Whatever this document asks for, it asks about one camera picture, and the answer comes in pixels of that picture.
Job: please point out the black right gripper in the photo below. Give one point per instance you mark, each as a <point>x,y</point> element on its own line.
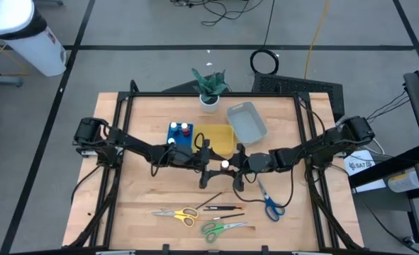
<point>239,184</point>

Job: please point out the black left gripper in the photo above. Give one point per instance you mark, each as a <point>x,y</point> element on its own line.
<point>205,178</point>

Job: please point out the thin brown-tipped paint brush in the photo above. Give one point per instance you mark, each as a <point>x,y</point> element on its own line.
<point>211,200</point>

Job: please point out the black brush with orange ferrule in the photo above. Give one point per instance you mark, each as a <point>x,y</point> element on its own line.
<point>223,207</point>

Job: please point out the red-orange paint bottle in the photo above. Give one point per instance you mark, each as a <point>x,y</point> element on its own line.
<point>185,128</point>

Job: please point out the black brush with silver ferrule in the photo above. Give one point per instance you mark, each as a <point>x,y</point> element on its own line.
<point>230,216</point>

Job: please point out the brown paint bottle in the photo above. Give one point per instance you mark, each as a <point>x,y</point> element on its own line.
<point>171,141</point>

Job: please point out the blue paint bottle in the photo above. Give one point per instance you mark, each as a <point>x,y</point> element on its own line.
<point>173,126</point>

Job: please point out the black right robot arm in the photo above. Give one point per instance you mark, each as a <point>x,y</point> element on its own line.
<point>301,152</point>

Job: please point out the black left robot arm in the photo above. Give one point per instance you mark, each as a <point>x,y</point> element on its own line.
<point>134,143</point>

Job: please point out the yellow plastic bin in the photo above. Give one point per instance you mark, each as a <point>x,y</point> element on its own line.
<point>218,138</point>

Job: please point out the blue plastic bin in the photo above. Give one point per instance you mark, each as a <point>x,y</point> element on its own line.
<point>182,141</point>

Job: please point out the grey plastic bin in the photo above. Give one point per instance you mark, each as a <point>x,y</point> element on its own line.
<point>246,124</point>

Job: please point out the green plant in white pot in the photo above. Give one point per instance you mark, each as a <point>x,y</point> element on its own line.
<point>209,101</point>

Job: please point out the black perforated panel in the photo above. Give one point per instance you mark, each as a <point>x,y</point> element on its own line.
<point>290,85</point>

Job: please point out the black clamp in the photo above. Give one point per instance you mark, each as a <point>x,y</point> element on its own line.
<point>134,86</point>

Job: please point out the white paper sign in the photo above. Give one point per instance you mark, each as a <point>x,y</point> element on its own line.
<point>361,164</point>

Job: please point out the white and yellow container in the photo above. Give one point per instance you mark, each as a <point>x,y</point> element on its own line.
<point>404,182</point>

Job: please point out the white trash bin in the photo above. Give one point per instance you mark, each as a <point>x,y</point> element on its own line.
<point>35,46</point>

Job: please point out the grey metal stand leg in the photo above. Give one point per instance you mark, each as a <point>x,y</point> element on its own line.
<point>3,79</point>

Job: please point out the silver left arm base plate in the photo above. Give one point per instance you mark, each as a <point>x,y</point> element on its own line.
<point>88,153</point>

